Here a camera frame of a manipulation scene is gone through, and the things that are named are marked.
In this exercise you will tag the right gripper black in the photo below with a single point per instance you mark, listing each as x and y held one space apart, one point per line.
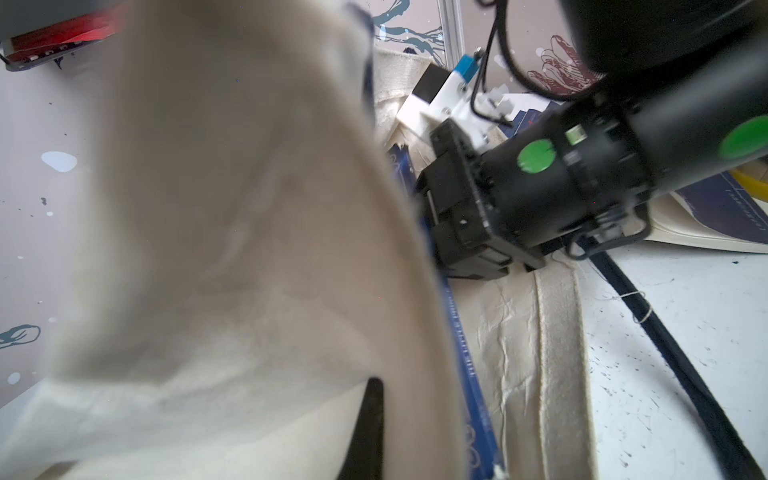
469 240

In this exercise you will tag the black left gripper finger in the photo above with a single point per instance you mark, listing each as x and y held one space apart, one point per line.
365 454

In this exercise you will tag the Little Prince book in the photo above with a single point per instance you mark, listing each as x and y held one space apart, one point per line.
484 456

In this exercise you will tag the cream canvas tote bag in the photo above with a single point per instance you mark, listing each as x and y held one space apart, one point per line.
241 261

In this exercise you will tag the yellow spine book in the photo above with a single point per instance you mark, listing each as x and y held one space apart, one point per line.
752 176

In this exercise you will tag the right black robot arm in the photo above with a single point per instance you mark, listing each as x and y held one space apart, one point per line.
681 96

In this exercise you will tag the Chuba cassava chips bag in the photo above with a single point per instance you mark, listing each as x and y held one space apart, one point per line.
21 17

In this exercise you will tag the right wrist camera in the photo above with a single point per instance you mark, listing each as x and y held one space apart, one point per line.
442 95

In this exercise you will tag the right rear aluminium post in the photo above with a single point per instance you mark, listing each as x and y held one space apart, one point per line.
452 28

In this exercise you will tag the black wire wall basket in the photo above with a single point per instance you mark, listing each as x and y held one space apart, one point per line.
51 43

